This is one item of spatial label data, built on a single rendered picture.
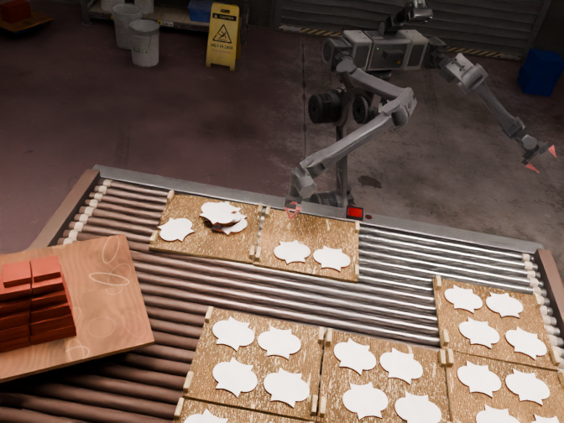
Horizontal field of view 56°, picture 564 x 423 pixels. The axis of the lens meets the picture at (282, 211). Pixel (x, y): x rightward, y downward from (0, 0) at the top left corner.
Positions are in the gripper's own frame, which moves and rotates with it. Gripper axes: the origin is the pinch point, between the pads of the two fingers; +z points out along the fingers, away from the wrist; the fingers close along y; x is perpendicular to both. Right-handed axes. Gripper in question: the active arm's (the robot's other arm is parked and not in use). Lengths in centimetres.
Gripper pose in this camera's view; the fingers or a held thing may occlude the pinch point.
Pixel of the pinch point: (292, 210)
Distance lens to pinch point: 221.7
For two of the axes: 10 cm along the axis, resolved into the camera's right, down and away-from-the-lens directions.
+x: -9.9, -1.6, 0.2
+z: -1.1, 7.7, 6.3
